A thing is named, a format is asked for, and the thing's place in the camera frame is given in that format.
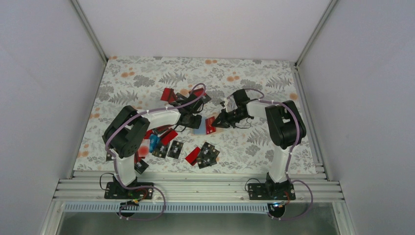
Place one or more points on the blue card pile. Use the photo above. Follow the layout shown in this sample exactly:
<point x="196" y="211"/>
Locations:
<point x="154" y="141"/>

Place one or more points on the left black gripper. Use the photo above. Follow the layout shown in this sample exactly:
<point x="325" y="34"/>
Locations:
<point x="195" y="124"/>

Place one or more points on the grey cable duct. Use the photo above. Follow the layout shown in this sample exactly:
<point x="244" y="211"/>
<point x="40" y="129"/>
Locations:
<point x="169" y="207"/>

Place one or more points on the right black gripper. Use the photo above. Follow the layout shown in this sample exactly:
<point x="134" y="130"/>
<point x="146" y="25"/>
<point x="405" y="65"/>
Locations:
<point x="224" y="122"/>

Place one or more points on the red card centre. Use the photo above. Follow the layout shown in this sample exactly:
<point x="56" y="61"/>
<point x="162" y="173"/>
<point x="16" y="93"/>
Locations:
<point x="168" y="136"/>

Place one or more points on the red vip card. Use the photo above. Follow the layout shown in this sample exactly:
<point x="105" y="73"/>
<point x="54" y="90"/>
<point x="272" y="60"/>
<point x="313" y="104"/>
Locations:
<point x="210" y="129"/>

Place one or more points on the aluminium rail frame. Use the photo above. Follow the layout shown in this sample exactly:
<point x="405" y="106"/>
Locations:
<point x="197" y="187"/>

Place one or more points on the red card top middle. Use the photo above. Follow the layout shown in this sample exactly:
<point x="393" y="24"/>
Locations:
<point x="197" y="93"/>

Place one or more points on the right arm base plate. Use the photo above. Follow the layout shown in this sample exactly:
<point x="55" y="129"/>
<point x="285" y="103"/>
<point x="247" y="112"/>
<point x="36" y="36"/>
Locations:
<point x="259" y="192"/>

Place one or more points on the black card top middle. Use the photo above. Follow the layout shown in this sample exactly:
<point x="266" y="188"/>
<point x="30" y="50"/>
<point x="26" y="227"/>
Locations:
<point x="206" y="98"/>

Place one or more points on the black card pair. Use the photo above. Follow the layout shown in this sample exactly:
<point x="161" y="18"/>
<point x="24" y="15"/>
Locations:
<point x="208" y="151"/>
<point x="206" y="160"/>

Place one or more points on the black card bottom pair right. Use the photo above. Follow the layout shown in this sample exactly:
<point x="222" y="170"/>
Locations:
<point x="208" y="151"/>

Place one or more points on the floral table mat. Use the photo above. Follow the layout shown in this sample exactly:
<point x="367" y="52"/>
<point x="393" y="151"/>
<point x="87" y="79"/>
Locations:
<point x="140" y="81"/>

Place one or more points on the black card centre right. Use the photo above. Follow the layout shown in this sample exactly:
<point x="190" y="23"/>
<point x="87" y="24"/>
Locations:
<point x="175" y="149"/>

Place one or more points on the red card top left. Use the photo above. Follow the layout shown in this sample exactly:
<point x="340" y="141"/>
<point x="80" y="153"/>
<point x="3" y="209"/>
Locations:
<point x="168" y="95"/>

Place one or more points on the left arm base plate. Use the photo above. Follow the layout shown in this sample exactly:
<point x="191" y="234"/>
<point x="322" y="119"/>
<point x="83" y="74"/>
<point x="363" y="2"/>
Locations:
<point x="114" y="190"/>

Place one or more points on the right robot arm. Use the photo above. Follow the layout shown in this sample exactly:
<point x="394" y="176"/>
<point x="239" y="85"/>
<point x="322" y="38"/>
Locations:
<point x="286" y="129"/>

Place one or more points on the black card bottom pair left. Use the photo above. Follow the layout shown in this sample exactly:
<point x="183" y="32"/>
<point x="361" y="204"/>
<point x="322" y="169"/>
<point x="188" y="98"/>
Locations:
<point x="206" y="160"/>

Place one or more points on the beige card holder wallet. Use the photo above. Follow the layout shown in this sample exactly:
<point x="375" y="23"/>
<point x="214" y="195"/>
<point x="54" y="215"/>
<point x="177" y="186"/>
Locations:
<point x="202" y="128"/>

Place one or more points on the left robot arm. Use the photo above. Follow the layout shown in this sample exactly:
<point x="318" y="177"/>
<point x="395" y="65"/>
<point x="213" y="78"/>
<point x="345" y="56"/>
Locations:
<point x="125" y="134"/>

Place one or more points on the black card centre left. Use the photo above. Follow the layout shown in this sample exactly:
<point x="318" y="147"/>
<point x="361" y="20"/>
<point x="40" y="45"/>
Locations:
<point x="161" y="150"/>

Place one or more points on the white red dot card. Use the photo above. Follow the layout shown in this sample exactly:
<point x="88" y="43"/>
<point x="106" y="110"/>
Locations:
<point x="144" y="150"/>

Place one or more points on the black card top left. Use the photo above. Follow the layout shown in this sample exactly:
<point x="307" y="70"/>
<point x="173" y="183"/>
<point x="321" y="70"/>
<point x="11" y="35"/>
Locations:
<point x="180" y="98"/>

